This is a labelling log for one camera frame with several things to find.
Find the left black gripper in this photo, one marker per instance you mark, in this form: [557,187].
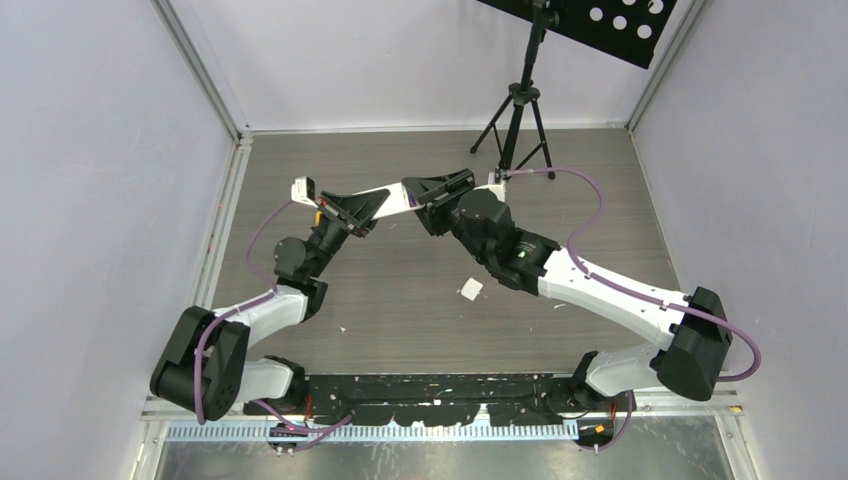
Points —
[357,211]

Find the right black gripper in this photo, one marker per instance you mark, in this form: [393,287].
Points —
[427,189]

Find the white remote control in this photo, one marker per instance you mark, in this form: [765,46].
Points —
[399,201]

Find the white battery cover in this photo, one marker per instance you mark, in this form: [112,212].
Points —
[471,289]

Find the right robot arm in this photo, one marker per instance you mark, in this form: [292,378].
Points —
[684,349]

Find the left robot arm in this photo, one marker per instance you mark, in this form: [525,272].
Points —
[203,367]

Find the black tripod stand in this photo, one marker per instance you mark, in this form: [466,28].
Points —
[520,93]

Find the black perforated board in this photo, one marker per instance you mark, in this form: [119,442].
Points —
[626,30]

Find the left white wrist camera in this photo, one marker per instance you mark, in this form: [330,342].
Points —
[303,191]

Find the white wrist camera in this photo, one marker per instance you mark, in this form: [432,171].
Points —
[495,184]
[303,191]

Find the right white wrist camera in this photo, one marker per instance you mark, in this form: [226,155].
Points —
[495,184]

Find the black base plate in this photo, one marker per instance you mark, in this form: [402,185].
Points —
[441,400]

